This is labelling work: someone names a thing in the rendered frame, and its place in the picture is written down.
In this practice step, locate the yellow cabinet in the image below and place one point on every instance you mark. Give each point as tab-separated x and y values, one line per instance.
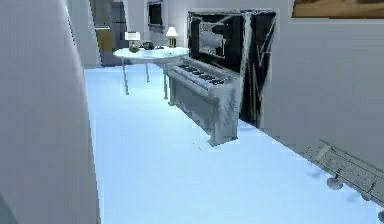
104	39

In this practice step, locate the grey fridge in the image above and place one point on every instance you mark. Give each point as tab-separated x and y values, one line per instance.
117	23

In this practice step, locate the white shade table lamp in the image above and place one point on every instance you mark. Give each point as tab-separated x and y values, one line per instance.
133	39

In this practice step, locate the black and grey upright piano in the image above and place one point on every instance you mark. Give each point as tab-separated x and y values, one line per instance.
220	66

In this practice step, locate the round white table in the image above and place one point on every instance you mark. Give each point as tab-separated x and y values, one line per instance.
150	53

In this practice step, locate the dark round object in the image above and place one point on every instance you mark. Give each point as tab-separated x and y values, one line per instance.
148	45

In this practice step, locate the small cone shade lamp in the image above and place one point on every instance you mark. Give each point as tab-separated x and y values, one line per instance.
172	36

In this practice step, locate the dark window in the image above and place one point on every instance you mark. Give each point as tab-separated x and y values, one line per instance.
155	14

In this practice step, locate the framed brown picture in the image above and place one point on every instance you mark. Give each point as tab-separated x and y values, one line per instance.
336	8

